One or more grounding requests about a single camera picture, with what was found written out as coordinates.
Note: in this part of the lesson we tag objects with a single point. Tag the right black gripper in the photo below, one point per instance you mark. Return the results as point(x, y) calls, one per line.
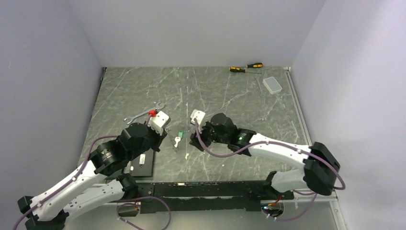
point(195, 142)

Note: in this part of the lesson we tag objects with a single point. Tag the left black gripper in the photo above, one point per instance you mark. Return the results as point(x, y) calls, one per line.
point(159, 139)

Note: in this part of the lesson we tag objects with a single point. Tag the key with green tag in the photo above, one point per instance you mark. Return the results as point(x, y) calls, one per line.
point(178, 138)

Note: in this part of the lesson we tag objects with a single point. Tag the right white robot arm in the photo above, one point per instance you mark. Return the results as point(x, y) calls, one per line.
point(314, 166)

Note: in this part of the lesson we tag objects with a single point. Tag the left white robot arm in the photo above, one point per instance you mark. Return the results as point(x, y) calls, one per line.
point(75, 194)

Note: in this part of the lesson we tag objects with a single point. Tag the black flat box near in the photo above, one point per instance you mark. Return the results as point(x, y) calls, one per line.
point(143, 165)

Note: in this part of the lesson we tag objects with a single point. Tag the large silver wrench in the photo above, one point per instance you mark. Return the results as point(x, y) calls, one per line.
point(159, 105)

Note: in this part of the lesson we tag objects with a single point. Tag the small silver wrench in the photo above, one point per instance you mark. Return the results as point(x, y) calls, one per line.
point(262, 93)

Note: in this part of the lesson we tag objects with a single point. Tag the yellow black screwdriver lower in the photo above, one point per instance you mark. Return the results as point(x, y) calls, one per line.
point(240, 70)

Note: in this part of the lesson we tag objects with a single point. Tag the clear plastic box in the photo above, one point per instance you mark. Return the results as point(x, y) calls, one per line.
point(272, 85)

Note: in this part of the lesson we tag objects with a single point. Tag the orange black screwdriver upper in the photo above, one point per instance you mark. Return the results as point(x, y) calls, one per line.
point(254, 65)

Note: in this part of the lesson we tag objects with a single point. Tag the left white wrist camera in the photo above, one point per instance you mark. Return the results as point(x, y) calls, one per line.
point(159, 122)

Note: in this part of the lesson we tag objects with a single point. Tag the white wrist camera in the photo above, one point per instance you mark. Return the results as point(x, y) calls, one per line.
point(198, 115)
point(159, 122)

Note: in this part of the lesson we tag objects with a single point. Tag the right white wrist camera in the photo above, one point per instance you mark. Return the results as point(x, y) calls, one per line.
point(198, 115)

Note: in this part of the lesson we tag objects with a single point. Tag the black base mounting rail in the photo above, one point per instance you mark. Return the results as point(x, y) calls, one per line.
point(196, 196)

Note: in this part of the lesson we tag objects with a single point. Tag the aluminium frame rail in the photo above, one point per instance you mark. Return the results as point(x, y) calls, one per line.
point(297, 106)

